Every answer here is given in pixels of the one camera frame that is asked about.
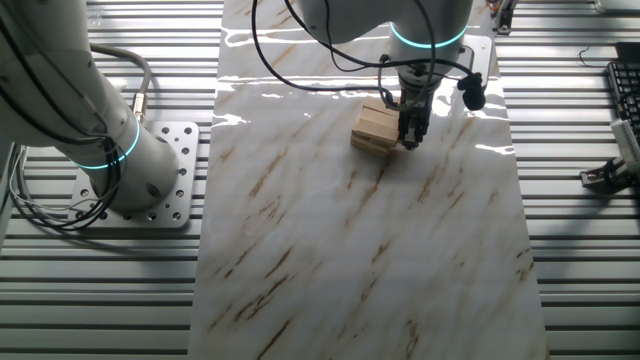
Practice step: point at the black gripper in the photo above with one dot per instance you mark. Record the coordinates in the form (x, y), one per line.
(416, 112)

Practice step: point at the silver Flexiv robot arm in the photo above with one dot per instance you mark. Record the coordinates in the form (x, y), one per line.
(125, 160)

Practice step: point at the wooden Jenga block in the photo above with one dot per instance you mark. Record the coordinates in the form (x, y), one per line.
(379, 107)
(372, 131)
(376, 120)

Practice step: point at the marble pattern table mat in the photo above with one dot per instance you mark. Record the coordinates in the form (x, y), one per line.
(325, 250)

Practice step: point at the black clamp stand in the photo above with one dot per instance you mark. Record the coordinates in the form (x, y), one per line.
(505, 20)

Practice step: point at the black keyboard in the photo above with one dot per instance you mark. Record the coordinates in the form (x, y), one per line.
(627, 80)

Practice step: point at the black box device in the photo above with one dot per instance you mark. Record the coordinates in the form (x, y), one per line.
(629, 51)

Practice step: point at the light grey device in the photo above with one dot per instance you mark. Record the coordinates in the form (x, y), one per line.
(620, 5)

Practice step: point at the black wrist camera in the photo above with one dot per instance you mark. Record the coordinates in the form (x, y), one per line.
(473, 97)

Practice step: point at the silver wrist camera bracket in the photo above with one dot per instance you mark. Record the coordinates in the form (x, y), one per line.
(481, 50)

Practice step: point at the metal camera mount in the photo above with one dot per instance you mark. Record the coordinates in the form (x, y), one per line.
(592, 176)

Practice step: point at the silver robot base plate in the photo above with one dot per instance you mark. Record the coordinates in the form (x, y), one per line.
(186, 150)

